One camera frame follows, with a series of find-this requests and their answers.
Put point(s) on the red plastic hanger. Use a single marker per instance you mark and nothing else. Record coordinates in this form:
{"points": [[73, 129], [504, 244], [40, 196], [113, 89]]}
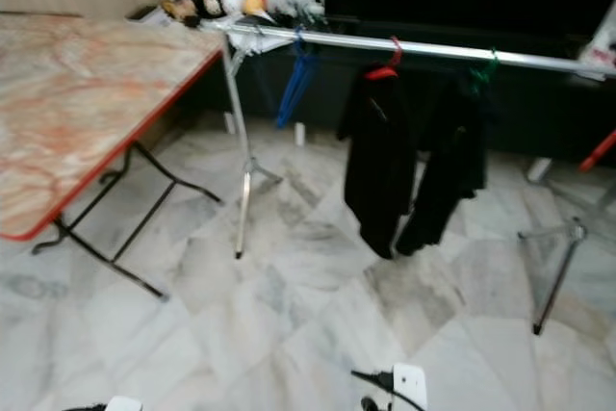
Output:
{"points": [[602, 149], [383, 72]]}

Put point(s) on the blue plastic hanger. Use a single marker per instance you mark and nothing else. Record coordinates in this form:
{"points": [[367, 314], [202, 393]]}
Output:
{"points": [[294, 89]]}

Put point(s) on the green plastic hanger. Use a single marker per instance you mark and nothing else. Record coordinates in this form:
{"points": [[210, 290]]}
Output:
{"points": [[481, 76]]}

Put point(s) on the white papers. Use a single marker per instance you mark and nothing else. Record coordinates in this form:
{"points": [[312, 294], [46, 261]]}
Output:
{"points": [[250, 42]]}

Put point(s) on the white round plush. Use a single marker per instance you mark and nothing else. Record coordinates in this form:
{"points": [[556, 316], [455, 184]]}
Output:
{"points": [[232, 2]]}

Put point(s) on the orange round plush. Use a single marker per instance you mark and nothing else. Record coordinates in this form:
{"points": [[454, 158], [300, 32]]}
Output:
{"points": [[253, 2]]}

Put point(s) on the dark electronics clutter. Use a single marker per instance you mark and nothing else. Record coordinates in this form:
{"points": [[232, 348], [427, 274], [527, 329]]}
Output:
{"points": [[298, 14]]}

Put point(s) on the silver metal clothes rack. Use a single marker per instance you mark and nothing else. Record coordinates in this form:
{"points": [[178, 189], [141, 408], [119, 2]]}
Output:
{"points": [[443, 48]]}

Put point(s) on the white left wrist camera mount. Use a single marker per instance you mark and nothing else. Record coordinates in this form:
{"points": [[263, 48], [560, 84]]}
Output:
{"points": [[123, 405]]}

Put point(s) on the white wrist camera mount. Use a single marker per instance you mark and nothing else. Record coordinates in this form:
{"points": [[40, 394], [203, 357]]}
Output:
{"points": [[409, 390], [123, 405]]}

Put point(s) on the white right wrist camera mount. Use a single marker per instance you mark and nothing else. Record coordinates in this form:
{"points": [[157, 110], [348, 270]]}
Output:
{"points": [[409, 390]]}

